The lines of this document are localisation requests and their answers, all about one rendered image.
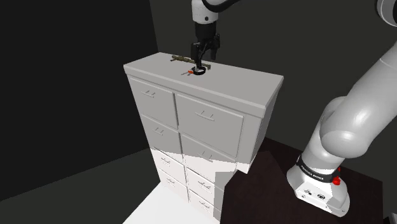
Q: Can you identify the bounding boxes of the black ring with red tag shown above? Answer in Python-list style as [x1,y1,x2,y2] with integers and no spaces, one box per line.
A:
[181,66,207,76]

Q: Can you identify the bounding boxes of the dark robot stand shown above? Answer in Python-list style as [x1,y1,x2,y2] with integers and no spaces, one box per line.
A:
[221,136,386,224]

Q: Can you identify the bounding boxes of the olive green stick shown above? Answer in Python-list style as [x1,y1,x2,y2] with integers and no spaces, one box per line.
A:
[170,55,212,70]

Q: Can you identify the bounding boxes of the white chest of drawers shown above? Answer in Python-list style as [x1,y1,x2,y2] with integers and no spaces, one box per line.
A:
[123,52,284,223]

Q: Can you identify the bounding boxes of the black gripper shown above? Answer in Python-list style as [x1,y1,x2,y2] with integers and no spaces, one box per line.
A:
[190,22,221,68]

